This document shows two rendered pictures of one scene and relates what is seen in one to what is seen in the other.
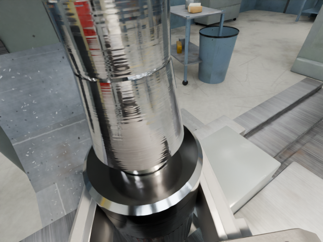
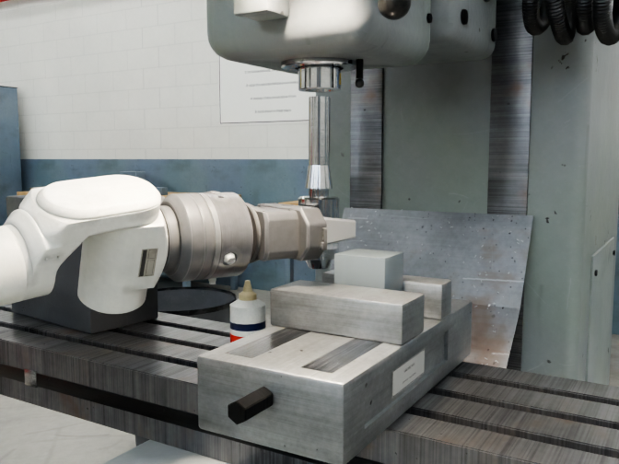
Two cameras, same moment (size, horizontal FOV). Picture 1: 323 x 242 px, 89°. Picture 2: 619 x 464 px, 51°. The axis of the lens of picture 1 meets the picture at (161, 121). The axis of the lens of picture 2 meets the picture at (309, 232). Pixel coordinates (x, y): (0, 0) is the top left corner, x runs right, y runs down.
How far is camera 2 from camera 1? 0.71 m
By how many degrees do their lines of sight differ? 64
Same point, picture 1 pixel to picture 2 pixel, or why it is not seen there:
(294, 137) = (604, 418)
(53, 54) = (415, 220)
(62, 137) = not seen: hidden behind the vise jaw
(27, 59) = (390, 218)
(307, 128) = not seen: outside the picture
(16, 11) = (406, 175)
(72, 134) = not seen: hidden behind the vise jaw
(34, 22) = (416, 187)
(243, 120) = (578, 385)
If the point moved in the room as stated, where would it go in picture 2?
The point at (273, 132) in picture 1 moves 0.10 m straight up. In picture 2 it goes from (587, 404) to (591, 307)
